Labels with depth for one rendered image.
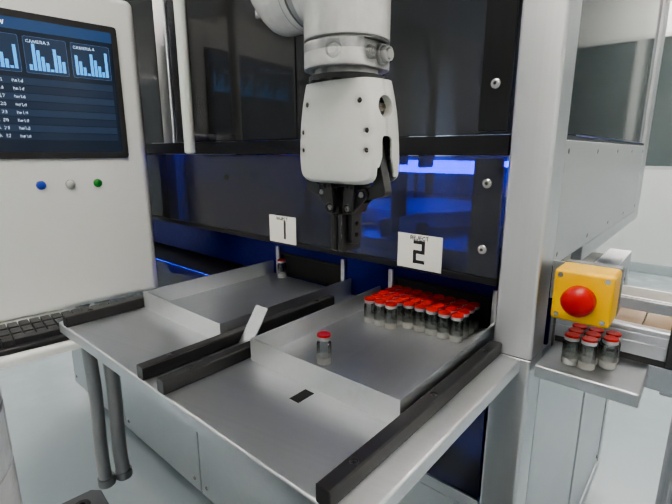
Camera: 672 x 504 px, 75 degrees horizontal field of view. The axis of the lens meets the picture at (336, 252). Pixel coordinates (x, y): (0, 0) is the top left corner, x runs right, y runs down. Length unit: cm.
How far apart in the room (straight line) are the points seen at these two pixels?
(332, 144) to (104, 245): 92
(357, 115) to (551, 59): 33
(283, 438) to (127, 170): 92
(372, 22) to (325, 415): 42
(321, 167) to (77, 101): 88
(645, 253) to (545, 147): 471
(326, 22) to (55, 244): 96
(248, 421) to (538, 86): 56
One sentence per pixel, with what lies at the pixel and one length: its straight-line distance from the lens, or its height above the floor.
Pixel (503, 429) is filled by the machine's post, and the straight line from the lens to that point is 80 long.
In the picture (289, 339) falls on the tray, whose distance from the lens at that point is 73.
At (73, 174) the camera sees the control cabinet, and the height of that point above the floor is 113.
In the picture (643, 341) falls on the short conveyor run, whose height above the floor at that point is 91.
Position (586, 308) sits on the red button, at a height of 99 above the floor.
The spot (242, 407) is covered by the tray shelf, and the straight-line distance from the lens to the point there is 58.
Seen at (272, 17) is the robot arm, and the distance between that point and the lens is 52.
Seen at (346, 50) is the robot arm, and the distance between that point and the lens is 43.
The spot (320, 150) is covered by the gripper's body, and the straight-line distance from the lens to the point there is 45.
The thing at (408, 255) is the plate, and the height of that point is 101.
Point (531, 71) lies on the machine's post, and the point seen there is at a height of 129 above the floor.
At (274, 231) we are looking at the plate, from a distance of 98.
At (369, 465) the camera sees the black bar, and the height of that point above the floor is 89.
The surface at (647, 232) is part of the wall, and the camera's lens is 531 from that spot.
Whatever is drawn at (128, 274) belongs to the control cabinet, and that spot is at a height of 86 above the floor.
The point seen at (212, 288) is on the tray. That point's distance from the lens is 103.
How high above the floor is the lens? 119
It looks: 13 degrees down
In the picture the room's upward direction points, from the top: straight up
